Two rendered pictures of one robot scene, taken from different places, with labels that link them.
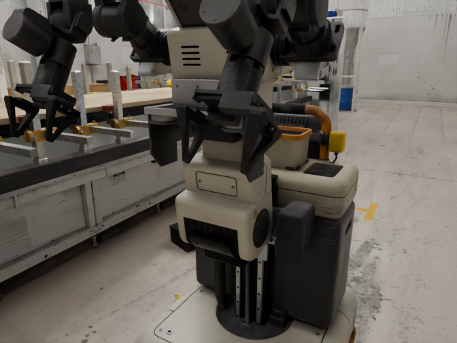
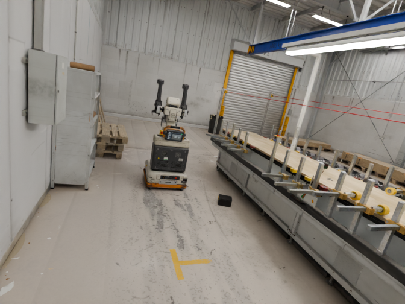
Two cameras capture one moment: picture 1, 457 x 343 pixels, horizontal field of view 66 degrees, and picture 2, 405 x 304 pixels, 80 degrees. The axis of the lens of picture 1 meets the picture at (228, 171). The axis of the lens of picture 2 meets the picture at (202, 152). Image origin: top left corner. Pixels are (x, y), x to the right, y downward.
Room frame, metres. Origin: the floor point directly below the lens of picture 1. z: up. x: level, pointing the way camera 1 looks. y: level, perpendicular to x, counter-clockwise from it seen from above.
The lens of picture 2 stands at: (3.92, -2.61, 1.60)
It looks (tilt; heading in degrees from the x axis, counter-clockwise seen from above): 14 degrees down; 130
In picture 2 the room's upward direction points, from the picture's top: 11 degrees clockwise
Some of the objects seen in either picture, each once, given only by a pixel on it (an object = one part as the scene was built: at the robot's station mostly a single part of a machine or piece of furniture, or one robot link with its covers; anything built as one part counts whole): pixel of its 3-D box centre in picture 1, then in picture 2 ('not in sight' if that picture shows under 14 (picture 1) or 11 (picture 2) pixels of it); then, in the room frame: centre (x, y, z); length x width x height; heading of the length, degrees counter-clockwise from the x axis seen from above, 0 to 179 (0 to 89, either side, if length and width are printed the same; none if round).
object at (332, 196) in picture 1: (267, 223); (169, 150); (1.16, -0.14, 0.59); 0.55 x 0.34 x 0.83; 60
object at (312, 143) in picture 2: not in sight; (303, 142); (0.38, 8.12, 0.23); 2.41 x 0.77 x 0.17; 63
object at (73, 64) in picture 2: not in sight; (82, 66); (0.29, -1.18, 1.59); 0.30 x 0.08 x 0.08; 61
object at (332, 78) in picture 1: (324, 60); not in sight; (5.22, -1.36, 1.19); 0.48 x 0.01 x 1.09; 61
